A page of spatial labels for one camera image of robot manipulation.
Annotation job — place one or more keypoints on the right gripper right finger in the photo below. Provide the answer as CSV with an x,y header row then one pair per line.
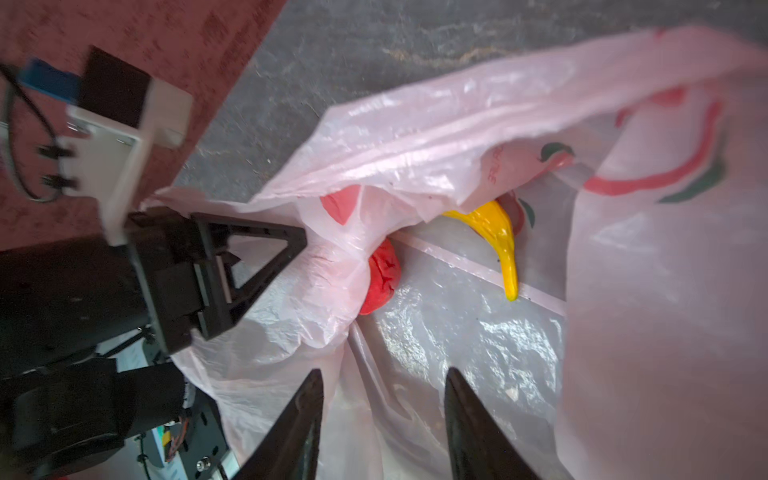
x,y
477,447

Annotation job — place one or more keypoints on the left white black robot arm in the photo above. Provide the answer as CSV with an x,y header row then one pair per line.
x,y
64,407

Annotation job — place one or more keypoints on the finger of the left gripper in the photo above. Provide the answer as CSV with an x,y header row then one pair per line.
x,y
239,260

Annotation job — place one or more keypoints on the fake yellow banana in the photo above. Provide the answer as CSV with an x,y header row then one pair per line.
x,y
492,223

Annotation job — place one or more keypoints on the pink translucent plastic bag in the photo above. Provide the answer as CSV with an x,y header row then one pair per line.
x,y
581,232

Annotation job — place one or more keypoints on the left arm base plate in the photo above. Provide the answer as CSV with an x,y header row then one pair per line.
x,y
191,448

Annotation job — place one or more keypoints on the fake red apple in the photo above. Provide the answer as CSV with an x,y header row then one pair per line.
x,y
385,276

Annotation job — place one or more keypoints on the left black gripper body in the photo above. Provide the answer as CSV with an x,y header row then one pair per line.
x,y
60,300

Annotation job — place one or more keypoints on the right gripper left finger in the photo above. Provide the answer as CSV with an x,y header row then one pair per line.
x,y
290,449

